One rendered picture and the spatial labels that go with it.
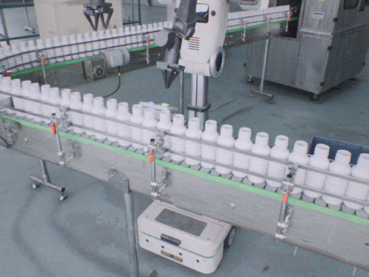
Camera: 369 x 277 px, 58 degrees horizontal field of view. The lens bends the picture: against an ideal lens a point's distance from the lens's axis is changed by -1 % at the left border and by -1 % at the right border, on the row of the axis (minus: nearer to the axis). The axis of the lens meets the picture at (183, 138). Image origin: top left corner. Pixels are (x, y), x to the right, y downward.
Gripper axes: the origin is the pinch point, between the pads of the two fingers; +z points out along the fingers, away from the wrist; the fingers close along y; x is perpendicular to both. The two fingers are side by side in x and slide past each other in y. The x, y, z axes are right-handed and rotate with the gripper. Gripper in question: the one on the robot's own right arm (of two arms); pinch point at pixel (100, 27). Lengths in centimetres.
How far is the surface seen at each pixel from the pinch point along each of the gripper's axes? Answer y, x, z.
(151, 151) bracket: 28, 40, 32
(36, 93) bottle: 16.7, -24.1, 26.9
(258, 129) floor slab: -227, 17, 140
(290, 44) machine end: -360, 13, 73
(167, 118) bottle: 16.0, 39.8, 24.9
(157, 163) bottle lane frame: 21, 39, 41
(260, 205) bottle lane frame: 21, 77, 45
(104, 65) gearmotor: -82, -69, 45
